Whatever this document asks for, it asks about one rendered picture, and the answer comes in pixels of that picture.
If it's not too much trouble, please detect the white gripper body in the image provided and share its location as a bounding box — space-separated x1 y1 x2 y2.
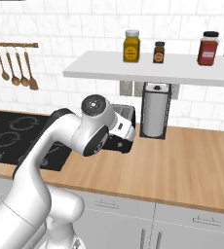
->
121 118 137 143

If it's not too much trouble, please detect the black toaster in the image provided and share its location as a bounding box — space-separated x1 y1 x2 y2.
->
101 103 138 156

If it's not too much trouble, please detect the black paper towel holder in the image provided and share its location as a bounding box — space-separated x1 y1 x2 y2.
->
139 82 172 141

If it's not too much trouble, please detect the white paper towel roll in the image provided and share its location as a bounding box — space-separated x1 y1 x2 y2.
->
142 85 168 137

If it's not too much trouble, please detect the grey drawer front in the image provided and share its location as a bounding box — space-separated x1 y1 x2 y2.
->
74 190 156 220
153 201 224 236

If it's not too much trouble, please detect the small brown spice jar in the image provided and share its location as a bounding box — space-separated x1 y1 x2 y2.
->
152 41 167 64

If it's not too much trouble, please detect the yellow spice jar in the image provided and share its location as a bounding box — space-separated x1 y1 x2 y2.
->
122 29 141 64

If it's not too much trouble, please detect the grey cupboard door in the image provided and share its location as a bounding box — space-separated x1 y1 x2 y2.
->
150 221 224 249
72 208 155 249

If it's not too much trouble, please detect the wooden spatula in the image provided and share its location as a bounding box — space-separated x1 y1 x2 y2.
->
22 48 40 91

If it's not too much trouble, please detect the red spice jar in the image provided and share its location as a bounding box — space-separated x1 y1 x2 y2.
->
196 30 220 67

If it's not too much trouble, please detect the wooden round spoon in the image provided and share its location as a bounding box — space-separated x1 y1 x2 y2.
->
5 48 21 87
0 47 11 82
15 48 30 88

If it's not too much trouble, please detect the black hob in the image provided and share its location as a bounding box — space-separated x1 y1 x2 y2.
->
0 109 75 172

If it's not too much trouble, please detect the grey wall outlet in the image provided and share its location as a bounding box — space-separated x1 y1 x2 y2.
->
119 80 133 97
169 84 180 100
133 81 146 98

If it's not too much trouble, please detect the white wall shelf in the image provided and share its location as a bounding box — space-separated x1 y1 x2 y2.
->
62 50 224 89

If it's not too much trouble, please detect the silver drawer handle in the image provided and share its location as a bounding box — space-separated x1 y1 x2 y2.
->
93 199 121 210
192 215 223 228

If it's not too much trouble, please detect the silver cupboard handle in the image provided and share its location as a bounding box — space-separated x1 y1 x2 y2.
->
139 228 147 249
155 230 164 249

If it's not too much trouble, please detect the wooden utensil rail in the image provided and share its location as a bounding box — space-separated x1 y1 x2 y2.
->
0 40 40 50

